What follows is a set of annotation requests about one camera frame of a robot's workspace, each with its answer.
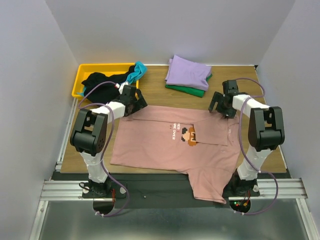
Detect pink t-shirt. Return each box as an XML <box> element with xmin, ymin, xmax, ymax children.
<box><xmin>110</xmin><ymin>105</ymin><xmax>240</xmax><ymax>204</ymax></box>

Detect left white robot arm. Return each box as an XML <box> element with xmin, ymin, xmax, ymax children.
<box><xmin>70</xmin><ymin>84</ymin><xmax>148</xmax><ymax>198</ymax></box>

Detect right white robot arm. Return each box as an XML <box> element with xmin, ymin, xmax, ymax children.
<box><xmin>208</xmin><ymin>78</ymin><xmax>285</xmax><ymax>196</ymax></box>

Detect folded green t-shirt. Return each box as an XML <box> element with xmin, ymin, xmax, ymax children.
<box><xmin>165</xmin><ymin>73</ymin><xmax>213</xmax><ymax>98</ymax></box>

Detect black garment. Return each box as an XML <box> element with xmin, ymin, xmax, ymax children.
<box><xmin>80</xmin><ymin>65</ymin><xmax>136</xmax><ymax>104</ymax></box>

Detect teal garment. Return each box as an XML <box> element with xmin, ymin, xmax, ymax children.
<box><xmin>126</xmin><ymin>61</ymin><xmax>148</xmax><ymax>84</ymax></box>

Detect folded lavender t-shirt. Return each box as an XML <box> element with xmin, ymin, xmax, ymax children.
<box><xmin>165</xmin><ymin>55</ymin><xmax>212</xmax><ymax>92</ymax></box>

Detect yellow plastic bin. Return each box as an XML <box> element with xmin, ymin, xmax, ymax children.
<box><xmin>71</xmin><ymin>62</ymin><xmax>134</xmax><ymax>101</ymax></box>

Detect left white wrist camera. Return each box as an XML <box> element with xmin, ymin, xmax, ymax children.
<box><xmin>115</xmin><ymin>81</ymin><xmax>129</xmax><ymax>94</ymax></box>

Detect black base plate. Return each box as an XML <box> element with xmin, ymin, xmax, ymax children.
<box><xmin>51</xmin><ymin>172</ymin><xmax>292</xmax><ymax>210</ymax></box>

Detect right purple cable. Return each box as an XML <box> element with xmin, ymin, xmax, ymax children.
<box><xmin>231</xmin><ymin>77</ymin><xmax>280</xmax><ymax>216</ymax></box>

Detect aluminium rail frame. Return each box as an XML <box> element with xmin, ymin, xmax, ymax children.
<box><xmin>29</xmin><ymin>97</ymin><xmax>320</xmax><ymax>240</ymax></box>

